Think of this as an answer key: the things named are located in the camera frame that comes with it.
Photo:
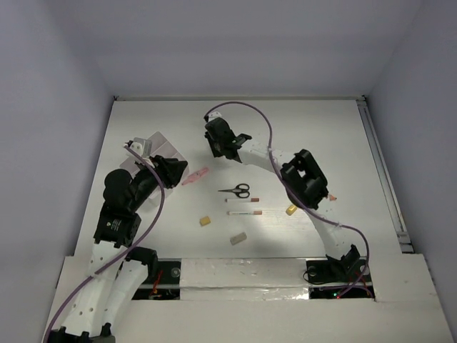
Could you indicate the white compartment organizer tray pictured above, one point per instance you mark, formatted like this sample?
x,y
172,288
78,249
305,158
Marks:
x,y
161,146

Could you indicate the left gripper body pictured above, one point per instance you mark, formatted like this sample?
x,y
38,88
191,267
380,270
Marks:
x,y
166,171

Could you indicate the black handled scissors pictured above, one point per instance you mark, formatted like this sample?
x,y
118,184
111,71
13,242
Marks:
x,y
242,191

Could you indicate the aluminium rail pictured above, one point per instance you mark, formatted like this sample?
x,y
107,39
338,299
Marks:
x,y
394,209

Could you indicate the grey eraser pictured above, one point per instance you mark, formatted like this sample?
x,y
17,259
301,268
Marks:
x,y
237,239

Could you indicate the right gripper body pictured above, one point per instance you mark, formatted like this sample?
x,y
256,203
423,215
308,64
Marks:
x,y
216,146

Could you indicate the white marker brown cap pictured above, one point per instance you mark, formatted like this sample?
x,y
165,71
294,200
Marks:
x,y
249,213
243,200

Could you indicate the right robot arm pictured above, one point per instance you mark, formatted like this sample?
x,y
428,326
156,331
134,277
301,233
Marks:
x,y
306,187

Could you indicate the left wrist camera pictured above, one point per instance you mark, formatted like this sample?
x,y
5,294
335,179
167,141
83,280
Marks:
x,y
141,146

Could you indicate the pink highlighter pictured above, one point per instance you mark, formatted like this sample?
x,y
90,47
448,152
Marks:
x,y
195,176

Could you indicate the yellow eraser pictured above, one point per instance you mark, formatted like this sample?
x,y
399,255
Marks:
x,y
204,221

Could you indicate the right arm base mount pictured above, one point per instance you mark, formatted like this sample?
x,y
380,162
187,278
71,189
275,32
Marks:
x,y
324,283

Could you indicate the white marker brown cap upper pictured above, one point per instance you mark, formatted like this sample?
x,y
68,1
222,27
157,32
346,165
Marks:
x,y
243,200

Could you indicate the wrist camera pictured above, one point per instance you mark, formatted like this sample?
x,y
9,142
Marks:
x,y
141,146
211,116

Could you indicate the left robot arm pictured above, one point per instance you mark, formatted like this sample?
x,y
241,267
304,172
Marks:
x,y
118,265

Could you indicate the white marker brown cap lower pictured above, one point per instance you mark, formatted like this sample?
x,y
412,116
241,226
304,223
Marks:
x,y
249,213

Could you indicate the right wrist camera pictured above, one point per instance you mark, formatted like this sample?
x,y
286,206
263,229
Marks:
x,y
211,116

